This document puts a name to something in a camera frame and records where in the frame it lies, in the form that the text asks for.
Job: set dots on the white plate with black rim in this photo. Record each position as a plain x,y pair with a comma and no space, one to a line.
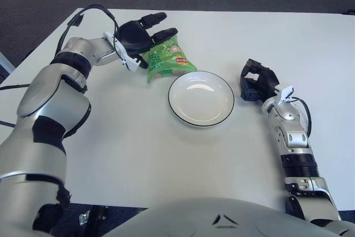
201,101

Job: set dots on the black chair base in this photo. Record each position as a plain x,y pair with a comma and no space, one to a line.
348,11

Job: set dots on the grey furniture edge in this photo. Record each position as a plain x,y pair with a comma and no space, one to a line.
5,66

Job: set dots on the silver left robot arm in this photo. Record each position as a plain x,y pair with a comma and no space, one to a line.
55,103

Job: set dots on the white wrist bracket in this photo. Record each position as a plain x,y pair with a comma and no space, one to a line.
285,92
124,56

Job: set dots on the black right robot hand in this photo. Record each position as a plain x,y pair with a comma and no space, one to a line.
264,81

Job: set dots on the silver metal table bracket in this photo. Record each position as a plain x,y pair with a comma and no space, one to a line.
83,219

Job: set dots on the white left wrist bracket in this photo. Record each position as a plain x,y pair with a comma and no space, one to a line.
124,56

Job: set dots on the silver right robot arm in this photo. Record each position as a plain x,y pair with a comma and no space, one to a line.
296,137

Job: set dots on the green snack bag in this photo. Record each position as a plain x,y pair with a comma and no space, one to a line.
163,59

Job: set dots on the grey robot torso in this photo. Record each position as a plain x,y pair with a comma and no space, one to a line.
222,220

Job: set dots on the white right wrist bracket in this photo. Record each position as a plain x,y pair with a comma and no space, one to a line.
285,92

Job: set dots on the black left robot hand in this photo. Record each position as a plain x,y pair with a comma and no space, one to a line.
133,37

